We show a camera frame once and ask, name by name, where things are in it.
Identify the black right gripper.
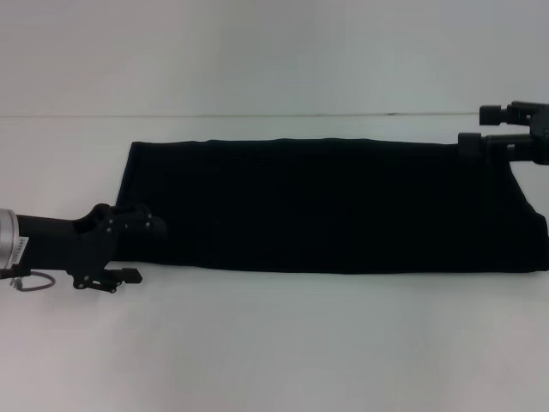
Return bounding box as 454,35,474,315
457,100,549,167

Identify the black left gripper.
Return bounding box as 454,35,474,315
14,203,169,295

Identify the black t-shirt with FREE print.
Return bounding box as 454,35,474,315
114,137,549,274

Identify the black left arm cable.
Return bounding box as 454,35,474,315
0,264,57,294

